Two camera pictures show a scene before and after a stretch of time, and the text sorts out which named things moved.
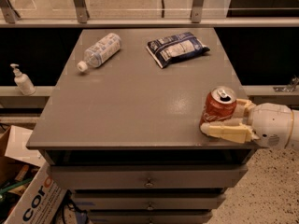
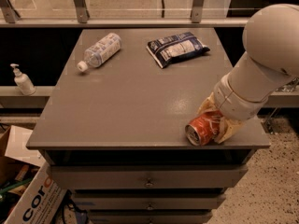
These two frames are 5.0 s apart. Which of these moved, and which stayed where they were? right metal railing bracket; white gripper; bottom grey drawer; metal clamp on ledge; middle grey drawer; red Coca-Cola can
Moved: red Coca-Cola can; white gripper
Stayed: middle grey drawer; metal clamp on ledge; right metal railing bracket; bottom grey drawer
